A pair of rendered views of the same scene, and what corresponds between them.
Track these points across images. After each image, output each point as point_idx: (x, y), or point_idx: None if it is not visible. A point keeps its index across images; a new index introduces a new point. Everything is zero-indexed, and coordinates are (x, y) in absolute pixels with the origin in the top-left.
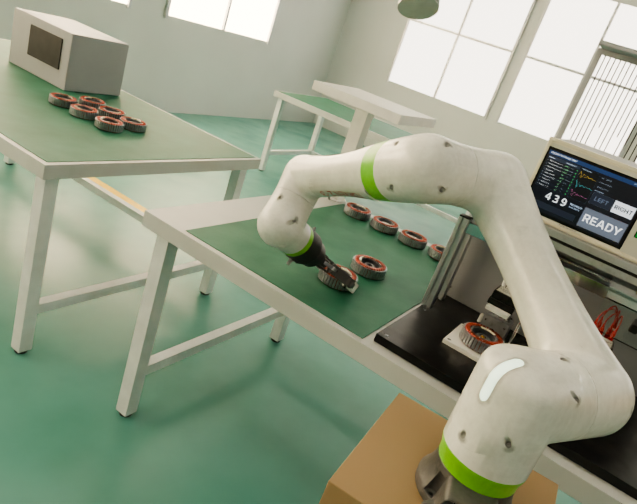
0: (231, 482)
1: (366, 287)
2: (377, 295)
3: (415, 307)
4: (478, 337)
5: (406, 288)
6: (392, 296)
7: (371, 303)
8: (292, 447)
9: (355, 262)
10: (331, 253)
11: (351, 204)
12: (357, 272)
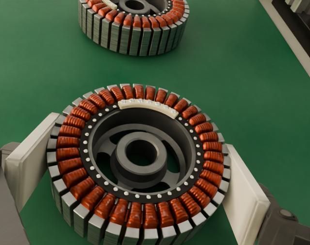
0: None
1: (198, 98)
2: (246, 109)
3: (308, 72)
4: None
5: (227, 19)
6: (257, 77)
7: (292, 175)
8: None
9: (108, 25)
10: None
11: None
12: (126, 51)
